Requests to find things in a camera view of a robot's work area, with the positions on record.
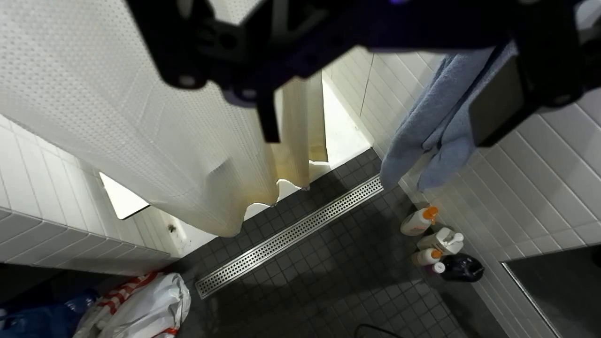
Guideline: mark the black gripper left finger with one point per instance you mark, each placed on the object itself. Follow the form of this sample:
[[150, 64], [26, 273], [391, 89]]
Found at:
[[192, 47]]

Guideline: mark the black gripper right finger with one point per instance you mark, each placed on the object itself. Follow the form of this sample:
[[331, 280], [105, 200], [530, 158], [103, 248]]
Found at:
[[554, 62]]

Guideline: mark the white dotted shower curtain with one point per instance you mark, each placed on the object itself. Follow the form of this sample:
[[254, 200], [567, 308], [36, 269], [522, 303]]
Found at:
[[75, 72]]

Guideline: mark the blue hanging towel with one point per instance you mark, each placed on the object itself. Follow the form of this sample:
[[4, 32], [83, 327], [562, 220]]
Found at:
[[438, 121]]

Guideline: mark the white pump bottle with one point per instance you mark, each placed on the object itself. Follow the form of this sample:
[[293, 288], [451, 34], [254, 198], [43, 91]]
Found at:
[[443, 239]]

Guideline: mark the white bottle orange cap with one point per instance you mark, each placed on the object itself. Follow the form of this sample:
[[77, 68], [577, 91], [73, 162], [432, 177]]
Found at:
[[419, 220]]

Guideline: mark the metal linear floor drain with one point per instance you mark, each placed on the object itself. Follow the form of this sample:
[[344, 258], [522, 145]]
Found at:
[[286, 239]]

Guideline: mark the black round container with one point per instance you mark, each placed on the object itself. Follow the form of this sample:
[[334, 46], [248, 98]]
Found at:
[[462, 267]]

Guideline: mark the small white orange bottle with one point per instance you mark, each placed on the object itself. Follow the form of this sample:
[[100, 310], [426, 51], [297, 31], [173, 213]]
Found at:
[[430, 260]]

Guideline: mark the white red plastic bag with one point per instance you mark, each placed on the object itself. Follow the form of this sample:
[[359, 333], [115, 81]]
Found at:
[[147, 307]]

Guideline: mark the blue bag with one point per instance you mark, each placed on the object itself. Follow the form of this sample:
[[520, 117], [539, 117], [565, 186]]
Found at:
[[55, 320]]

